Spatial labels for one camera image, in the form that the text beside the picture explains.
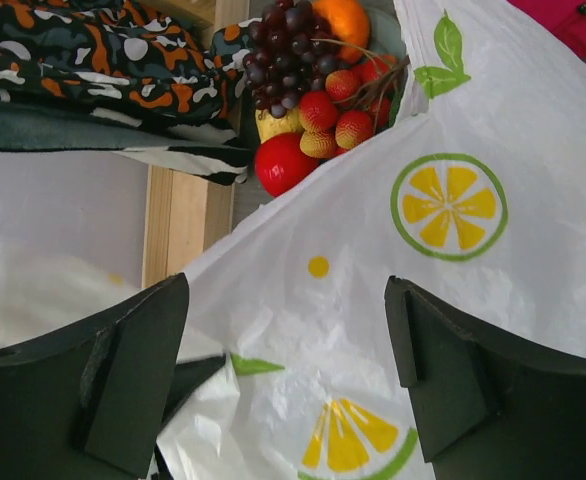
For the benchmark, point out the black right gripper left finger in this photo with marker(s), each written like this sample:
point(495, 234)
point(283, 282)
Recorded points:
point(86, 401)

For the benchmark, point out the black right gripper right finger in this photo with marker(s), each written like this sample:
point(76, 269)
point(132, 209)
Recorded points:
point(487, 404)

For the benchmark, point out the white lemon print plastic bag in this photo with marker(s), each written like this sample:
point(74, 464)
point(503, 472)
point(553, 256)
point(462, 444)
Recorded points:
point(477, 195)

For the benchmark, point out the dark purple grape bunch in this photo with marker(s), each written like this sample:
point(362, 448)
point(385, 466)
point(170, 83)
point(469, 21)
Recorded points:
point(294, 49)

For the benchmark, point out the zebra pattern black white garment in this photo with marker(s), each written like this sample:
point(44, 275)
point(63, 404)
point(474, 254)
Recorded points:
point(211, 153)

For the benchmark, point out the red apple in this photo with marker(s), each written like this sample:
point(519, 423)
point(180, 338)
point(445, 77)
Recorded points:
point(280, 164)

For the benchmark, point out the red yellow strawberry bunch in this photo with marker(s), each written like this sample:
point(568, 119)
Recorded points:
point(353, 105)

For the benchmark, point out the camouflage orange black garment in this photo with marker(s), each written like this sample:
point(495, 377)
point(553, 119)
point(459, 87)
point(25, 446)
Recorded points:
point(119, 55)

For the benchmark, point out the grey glass plate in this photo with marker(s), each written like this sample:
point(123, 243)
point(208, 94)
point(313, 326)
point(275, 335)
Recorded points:
point(385, 34)

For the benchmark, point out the folded red cloth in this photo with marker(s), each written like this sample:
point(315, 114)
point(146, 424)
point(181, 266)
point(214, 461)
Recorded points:
point(565, 19)

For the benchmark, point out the orange fruit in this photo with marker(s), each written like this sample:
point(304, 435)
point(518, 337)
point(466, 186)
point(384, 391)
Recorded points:
point(350, 22)

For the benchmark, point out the wooden clothes rack frame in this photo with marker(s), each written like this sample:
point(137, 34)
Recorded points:
point(186, 214)

